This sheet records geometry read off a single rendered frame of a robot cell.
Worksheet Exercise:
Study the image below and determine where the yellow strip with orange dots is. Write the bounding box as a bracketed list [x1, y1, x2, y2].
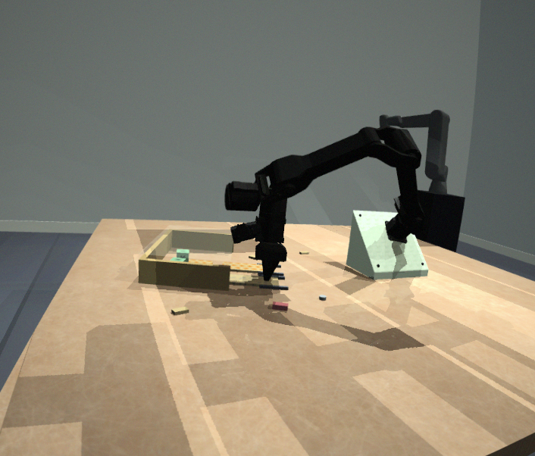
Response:
[230, 263, 263, 273]

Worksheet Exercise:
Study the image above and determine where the pale yellow rectangular block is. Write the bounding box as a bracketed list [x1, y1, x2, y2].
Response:
[171, 307, 189, 316]

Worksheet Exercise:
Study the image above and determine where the small pink block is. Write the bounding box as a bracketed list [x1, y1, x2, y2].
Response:
[272, 302, 289, 311]

